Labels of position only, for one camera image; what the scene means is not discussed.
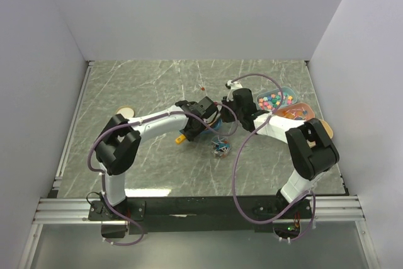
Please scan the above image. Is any blue lollipop tray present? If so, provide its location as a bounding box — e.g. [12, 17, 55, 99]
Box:
[200, 118, 222, 135]

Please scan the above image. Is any yellow plastic scoop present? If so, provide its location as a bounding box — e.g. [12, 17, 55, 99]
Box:
[175, 134, 186, 145]

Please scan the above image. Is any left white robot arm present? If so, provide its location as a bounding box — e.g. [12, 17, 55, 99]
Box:
[91, 97, 218, 220]

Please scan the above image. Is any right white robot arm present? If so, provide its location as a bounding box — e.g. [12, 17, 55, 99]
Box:
[220, 88, 339, 218]

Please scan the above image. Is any light blue star candy tray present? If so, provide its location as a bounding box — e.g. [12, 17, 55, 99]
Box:
[256, 87, 298, 110]

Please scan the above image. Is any clear plastic jar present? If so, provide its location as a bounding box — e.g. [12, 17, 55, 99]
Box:
[211, 136, 231, 158]

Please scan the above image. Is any pink lollipop tray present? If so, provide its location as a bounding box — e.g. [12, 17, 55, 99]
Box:
[275, 102, 315, 120]

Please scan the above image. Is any beige round jar lid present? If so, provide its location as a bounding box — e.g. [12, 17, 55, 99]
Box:
[116, 106, 135, 118]

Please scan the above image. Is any beige gummy candy tray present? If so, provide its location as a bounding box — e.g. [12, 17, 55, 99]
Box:
[320, 119, 334, 139]

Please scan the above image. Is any black base beam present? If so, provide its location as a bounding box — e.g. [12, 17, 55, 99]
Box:
[86, 195, 315, 235]

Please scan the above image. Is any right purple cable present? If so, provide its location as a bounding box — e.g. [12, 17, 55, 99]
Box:
[225, 72, 317, 244]

